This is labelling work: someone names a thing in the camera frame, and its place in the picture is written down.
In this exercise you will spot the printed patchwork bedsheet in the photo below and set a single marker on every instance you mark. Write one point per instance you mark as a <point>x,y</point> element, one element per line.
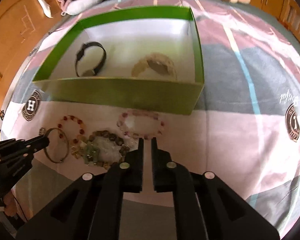
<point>227,142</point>

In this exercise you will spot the black wristwatch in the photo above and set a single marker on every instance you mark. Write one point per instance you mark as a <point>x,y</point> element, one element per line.
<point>92,44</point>

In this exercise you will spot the grey blue pillow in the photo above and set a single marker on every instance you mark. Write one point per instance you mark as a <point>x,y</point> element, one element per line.
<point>80,5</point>

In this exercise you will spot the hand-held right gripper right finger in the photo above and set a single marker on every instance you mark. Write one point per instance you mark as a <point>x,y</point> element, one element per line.
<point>154,145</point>

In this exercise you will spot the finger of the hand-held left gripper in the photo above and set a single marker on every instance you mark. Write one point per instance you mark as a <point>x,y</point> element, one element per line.
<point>37,142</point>

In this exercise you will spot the person's left hand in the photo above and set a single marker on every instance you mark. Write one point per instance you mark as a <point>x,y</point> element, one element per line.
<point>10,205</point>

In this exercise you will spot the green cardboard box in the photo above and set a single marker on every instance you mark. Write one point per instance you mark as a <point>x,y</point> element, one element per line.
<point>115,95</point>

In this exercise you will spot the wooden bed frame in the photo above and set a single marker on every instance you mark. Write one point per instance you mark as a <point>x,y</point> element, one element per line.
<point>297,17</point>

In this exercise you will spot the wooden wardrobe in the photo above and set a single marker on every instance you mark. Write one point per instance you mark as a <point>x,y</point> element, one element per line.
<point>12,30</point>

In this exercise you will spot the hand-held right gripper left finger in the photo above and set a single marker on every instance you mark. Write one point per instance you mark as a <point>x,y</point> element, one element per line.
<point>140,145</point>

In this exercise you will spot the thin metal bangle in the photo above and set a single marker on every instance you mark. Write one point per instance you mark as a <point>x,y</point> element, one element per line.
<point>55,161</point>

